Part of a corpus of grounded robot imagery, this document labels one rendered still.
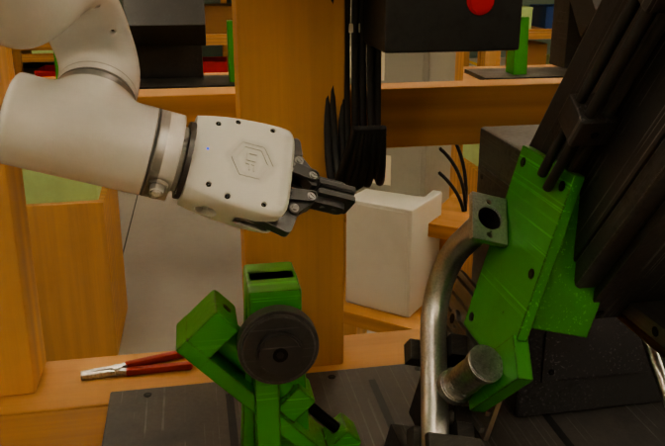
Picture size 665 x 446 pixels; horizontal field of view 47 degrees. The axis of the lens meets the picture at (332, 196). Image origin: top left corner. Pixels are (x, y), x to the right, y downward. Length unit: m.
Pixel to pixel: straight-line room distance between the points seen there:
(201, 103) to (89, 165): 0.41
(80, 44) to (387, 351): 0.68
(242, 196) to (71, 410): 0.50
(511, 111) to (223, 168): 0.59
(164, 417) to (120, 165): 0.43
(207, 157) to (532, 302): 0.33
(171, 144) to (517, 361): 0.38
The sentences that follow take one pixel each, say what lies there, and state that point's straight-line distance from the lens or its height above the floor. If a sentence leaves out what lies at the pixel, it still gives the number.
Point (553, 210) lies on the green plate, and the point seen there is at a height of 1.24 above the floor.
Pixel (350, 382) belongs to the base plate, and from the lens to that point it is 1.09.
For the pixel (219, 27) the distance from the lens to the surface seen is 7.71.
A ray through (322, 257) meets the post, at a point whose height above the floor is 1.05.
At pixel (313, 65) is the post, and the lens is 1.01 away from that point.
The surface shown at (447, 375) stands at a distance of 0.81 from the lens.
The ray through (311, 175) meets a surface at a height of 1.25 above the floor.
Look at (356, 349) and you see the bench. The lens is 1.21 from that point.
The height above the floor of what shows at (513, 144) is 1.24.
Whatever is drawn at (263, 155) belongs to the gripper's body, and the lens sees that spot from 0.74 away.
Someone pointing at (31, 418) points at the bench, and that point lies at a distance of 1.12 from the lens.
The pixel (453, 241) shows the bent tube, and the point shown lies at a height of 1.16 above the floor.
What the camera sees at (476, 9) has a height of 1.40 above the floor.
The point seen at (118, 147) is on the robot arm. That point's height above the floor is 1.30.
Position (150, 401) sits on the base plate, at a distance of 1.07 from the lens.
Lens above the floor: 1.46
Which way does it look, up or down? 18 degrees down
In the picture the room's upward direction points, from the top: straight up
